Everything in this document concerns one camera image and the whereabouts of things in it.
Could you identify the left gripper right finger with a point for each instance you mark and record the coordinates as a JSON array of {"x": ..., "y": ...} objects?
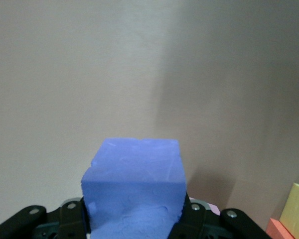
[{"x": 214, "y": 226}]

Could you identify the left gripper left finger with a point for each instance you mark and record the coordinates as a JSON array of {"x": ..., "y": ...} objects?
[{"x": 27, "y": 224}]

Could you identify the orange foam cube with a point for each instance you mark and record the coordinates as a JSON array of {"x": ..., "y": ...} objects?
[{"x": 276, "y": 230}]

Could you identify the yellow foam cube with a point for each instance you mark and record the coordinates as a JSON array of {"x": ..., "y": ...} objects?
[{"x": 296, "y": 209}]

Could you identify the purple foam cube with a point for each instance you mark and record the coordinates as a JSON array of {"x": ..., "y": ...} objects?
[{"x": 134, "y": 179}]

